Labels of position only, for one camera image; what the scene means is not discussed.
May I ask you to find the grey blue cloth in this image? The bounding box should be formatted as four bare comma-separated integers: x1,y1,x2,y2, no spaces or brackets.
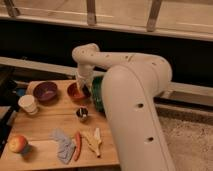
50,129,76,164

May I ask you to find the green plastic tray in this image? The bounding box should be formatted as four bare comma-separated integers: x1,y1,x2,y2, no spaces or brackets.
91,76,104,112

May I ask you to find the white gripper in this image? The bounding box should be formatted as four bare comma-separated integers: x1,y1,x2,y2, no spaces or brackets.
76,65,94,91

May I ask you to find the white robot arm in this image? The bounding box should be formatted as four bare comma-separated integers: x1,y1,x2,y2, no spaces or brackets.
72,43,176,171

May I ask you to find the small metal cup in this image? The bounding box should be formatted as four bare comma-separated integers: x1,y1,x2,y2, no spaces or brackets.
76,107,88,122

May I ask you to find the wooden table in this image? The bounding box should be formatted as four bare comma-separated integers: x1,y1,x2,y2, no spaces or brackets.
0,80,119,171

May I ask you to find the white paper cup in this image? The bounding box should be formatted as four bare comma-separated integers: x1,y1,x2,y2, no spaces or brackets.
18,95,38,115

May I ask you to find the purple bowl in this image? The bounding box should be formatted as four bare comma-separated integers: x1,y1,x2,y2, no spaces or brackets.
33,81,58,102

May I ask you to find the red orange bowl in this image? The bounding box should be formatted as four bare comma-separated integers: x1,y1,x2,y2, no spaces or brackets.
67,83,89,102

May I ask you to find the red apple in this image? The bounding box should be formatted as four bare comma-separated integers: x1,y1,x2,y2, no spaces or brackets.
8,135,28,153

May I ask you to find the orange carrot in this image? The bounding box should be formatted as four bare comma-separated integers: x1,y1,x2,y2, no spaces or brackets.
74,132,82,161

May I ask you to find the black handled brush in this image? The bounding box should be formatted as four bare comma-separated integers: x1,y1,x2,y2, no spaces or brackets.
82,85,91,97

